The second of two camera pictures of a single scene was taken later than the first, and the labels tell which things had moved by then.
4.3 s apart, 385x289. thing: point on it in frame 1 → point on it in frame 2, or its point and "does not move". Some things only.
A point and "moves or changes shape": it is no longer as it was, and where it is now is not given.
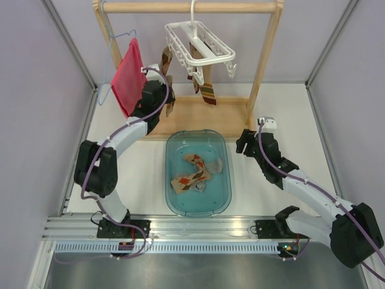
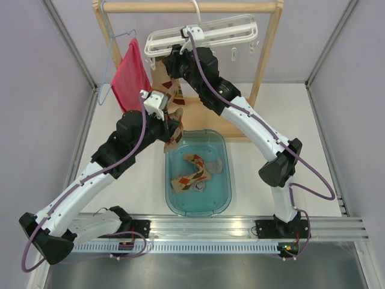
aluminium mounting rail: (165, 227) does not move
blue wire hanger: (112, 37) does not move
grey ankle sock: (200, 185) does not move
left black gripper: (170, 97) → (168, 125)
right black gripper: (247, 136) → (172, 61)
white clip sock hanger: (195, 46) moves or changes shape
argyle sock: (165, 61) moves or changes shape
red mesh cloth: (129, 81) does not move
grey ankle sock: (214, 167) does not move
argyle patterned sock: (187, 182) does not move
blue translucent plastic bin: (216, 198) does not move
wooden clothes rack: (234, 115) does not move
